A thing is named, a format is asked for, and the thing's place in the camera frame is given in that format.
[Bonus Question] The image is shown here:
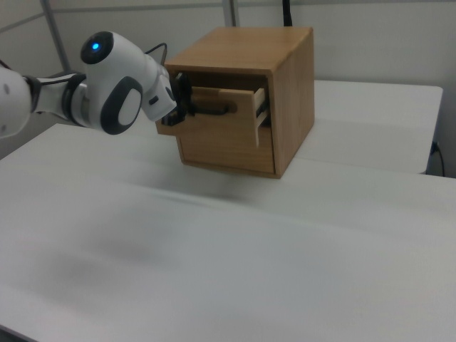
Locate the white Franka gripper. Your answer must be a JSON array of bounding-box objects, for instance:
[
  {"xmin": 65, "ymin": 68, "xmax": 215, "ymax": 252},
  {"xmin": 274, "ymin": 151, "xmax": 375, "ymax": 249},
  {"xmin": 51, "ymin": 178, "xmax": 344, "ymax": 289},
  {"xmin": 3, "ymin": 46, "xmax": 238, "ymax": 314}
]
[{"xmin": 141, "ymin": 66, "xmax": 195, "ymax": 128}]

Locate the wooden drawer with black handle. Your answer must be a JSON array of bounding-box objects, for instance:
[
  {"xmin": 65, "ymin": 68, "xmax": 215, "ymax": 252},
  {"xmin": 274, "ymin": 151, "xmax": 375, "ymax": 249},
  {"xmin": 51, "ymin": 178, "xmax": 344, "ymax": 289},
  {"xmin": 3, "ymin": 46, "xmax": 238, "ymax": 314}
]
[{"xmin": 155, "ymin": 84, "xmax": 274, "ymax": 148}]

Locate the wooden drawer cabinet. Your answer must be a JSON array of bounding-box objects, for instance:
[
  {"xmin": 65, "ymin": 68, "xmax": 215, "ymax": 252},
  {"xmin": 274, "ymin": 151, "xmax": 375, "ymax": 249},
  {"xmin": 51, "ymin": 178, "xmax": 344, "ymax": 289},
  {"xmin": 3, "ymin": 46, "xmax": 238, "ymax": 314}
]
[{"xmin": 164, "ymin": 26, "xmax": 316, "ymax": 180}]

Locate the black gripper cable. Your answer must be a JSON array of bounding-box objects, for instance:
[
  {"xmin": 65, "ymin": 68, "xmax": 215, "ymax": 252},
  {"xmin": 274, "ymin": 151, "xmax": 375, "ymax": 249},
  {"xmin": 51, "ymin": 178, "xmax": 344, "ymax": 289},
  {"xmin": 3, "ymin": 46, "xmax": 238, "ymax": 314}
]
[{"xmin": 143, "ymin": 42, "xmax": 169, "ymax": 67}]

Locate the black camera stand pole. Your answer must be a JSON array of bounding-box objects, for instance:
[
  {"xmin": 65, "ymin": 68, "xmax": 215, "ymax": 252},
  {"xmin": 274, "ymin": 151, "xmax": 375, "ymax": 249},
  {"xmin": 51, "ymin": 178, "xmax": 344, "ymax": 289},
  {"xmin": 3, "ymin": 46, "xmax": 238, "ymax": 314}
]
[{"xmin": 281, "ymin": 0, "xmax": 294, "ymax": 27}]

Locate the black power cable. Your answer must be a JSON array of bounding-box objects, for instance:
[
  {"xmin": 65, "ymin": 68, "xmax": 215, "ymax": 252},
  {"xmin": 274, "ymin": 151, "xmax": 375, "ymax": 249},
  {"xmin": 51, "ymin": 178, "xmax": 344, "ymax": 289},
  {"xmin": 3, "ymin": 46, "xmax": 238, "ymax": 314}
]
[{"xmin": 430, "ymin": 140, "xmax": 447, "ymax": 177}]

